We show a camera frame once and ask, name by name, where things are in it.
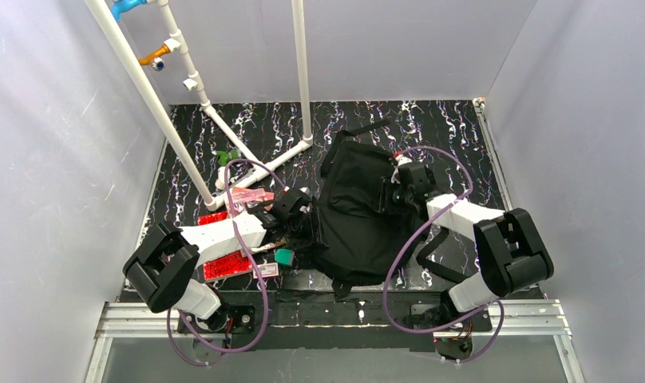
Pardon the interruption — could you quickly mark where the blue pipe valve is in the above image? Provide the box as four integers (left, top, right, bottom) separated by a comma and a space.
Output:
111, 0, 148, 22

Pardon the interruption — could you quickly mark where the green pipe valve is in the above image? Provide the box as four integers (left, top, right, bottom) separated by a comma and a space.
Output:
215, 149, 241, 167

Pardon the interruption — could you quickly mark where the red patterned book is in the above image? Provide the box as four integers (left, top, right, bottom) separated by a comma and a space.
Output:
198, 211, 252, 282

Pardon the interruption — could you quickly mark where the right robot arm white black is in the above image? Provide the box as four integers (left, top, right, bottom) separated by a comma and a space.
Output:
375, 162, 554, 330

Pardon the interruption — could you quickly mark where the black mounting base plate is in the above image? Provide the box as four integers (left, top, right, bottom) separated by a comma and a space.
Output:
176, 287, 493, 353

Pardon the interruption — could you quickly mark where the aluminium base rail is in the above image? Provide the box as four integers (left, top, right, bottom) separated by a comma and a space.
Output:
85, 293, 584, 382

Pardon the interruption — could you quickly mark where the white PVC pipe frame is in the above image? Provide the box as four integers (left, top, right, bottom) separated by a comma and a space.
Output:
84, 0, 314, 211

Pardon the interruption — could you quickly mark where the brown illustrated book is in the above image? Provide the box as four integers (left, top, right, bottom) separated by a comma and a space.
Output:
250, 238, 287, 253

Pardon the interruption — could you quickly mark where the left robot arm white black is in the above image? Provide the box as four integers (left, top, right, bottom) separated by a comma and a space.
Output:
123, 189, 312, 323

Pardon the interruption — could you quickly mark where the orange pipe valve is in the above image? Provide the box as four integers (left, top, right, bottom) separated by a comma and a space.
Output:
137, 44, 171, 71

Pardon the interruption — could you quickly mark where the white red card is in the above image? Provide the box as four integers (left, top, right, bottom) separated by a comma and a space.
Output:
258, 263, 280, 279

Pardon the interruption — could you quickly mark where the teal eraser block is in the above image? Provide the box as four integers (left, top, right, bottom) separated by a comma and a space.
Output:
274, 248, 295, 267

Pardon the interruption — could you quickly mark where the black student backpack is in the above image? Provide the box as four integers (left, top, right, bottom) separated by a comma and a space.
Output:
303, 118, 470, 300

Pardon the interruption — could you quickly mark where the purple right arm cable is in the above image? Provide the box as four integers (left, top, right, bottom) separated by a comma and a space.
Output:
382, 145, 505, 364

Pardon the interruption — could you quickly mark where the pink comic book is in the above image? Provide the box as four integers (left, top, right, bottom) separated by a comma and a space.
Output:
227, 187, 275, 215

